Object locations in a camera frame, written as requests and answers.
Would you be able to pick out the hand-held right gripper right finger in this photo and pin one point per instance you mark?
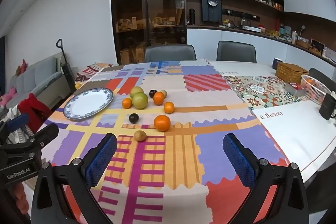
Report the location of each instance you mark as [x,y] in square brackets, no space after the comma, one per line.
[239,163]

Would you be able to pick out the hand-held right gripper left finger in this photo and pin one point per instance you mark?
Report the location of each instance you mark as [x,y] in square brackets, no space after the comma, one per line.
[101,161]

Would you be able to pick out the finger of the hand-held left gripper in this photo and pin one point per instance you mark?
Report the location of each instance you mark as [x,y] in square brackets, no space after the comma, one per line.
[42,134]
[17,122]

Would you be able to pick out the brown kiwi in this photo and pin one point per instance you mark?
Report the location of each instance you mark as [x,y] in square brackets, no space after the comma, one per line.
[164,93]
[140,135]

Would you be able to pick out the blue rimmed white plate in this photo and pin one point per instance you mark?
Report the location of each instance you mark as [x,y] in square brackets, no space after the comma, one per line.
[86,106]

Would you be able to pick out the dark purple plum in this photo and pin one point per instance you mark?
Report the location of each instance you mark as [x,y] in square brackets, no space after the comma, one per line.
[134,118]
[153,93]

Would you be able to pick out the orange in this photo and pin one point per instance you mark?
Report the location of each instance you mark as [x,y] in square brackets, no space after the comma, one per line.
[158,98]
[162,123]
[126,103]
[169,107]

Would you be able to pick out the striped cloth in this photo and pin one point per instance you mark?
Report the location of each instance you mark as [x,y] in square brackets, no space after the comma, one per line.
[13,115]

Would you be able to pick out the pink plush toy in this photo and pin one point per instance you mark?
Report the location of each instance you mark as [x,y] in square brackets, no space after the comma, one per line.
[8,96]

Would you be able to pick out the grey sofa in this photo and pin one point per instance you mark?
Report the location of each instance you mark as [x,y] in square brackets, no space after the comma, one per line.
[36,77]

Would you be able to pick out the red plush toy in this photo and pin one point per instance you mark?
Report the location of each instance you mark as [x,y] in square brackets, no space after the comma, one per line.
[22,66]

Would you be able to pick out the black upright vacuum cleaner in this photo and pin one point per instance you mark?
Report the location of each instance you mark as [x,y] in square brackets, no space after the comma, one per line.
[67,71]

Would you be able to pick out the yellowish green apple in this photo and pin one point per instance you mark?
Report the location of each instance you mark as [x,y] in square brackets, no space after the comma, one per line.
[136,90]

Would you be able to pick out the red white patterned cloth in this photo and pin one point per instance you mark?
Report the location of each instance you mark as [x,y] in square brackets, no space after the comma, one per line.
[90,71]

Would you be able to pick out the colourful patchwork tablecloth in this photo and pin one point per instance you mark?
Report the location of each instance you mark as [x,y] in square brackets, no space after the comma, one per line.
[183,82]

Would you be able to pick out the white plastic basket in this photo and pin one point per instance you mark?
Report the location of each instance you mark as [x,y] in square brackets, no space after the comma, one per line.
[315,92]

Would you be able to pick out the black mug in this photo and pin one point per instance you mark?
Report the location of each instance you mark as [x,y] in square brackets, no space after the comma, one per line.
[326,107]

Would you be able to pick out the wicker basket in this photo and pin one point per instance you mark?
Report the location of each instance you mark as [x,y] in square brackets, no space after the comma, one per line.
[291,72]

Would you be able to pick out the blue mug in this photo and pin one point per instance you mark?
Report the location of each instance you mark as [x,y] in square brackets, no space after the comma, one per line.
[277,63]

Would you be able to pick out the grey chair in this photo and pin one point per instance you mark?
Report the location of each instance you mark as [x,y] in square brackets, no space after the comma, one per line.
[236,50]
[170,53]

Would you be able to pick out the dark chair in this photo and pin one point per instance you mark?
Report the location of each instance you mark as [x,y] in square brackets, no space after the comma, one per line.
[319,75]

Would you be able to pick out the black thermos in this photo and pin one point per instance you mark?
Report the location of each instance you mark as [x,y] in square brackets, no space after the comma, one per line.
[192,16]

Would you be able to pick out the black water dispenser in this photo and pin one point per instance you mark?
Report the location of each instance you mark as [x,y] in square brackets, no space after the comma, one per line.
[211,8]

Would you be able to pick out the dark glass cabinet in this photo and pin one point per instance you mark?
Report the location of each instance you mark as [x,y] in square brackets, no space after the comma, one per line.
[147,3]

